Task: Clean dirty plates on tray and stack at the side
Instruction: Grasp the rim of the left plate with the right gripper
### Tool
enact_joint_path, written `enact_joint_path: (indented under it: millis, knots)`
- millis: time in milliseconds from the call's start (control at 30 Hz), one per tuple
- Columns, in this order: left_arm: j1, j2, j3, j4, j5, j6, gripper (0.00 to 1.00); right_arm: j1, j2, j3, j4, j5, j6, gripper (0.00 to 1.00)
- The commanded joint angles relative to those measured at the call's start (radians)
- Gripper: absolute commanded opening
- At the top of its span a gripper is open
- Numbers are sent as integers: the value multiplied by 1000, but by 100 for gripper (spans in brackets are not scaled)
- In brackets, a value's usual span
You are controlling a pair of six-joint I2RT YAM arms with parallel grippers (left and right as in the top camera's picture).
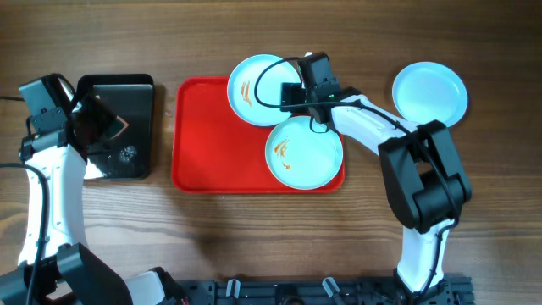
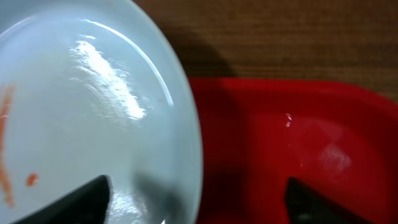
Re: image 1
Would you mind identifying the green brown sponge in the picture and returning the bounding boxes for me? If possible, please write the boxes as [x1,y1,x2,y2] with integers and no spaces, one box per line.
[104,116,129,140]

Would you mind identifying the white plate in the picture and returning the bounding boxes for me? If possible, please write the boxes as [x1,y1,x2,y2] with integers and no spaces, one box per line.
[391,62,468,127]
[264,115,344,191]
[227,54,301,126]

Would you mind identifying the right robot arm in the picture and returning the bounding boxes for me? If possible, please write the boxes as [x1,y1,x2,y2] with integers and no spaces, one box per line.
[280,53,472,304]

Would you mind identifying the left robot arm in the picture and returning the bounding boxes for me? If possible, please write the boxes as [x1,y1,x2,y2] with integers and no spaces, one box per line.
[1,73,190,304]

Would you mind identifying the black metal tray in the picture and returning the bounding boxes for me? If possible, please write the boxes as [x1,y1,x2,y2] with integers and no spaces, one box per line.
[77,74,155,180]

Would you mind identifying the red plastic tray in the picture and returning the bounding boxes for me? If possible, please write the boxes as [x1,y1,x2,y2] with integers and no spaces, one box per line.
[171,77,346,193]

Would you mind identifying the right black cable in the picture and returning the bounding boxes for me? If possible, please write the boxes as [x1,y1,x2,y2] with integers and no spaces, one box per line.
[252,57,461,297]

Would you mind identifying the black cable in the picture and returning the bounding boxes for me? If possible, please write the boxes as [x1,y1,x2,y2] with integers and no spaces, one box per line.
[0,95,51,305]
[252,57,461,297]

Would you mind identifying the left black cable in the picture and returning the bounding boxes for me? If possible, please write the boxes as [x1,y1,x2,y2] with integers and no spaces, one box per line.
[0,95,51,305]

